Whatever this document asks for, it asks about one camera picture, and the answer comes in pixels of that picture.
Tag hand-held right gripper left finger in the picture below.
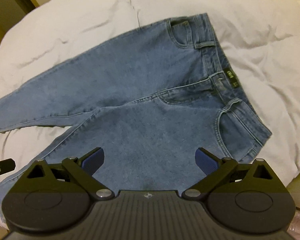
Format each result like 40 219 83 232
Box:
22 147 115 201

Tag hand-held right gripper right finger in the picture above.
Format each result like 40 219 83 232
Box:
181 148 278 201

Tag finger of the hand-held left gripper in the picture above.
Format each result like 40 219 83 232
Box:
0 155 16 185

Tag blue denim jeans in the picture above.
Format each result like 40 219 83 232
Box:
0 13 273 227

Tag white duvet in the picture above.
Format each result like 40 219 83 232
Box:
0 0 300 233

